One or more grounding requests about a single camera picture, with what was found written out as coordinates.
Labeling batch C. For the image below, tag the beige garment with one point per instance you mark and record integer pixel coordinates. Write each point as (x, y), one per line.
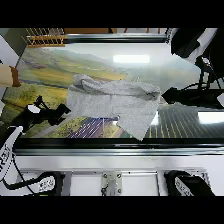
(7, 76)

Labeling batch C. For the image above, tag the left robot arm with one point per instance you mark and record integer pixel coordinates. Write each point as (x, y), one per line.
(9, 143)

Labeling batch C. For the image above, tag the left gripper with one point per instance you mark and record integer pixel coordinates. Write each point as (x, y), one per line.
(58, 114)

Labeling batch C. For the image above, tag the brown clothes hanger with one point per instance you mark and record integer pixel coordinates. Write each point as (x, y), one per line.
(45, 40)

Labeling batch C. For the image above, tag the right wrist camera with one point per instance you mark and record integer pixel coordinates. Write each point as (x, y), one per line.
(203, 63)

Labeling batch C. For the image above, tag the silver frame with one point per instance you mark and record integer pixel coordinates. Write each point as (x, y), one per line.
(133, 163)

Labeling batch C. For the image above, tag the grey garment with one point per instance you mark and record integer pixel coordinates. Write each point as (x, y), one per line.
(120, 103)

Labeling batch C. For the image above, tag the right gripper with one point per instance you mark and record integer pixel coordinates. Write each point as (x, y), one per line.
(174, 96)

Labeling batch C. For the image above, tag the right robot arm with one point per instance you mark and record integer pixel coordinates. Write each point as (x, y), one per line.
(203, 96)

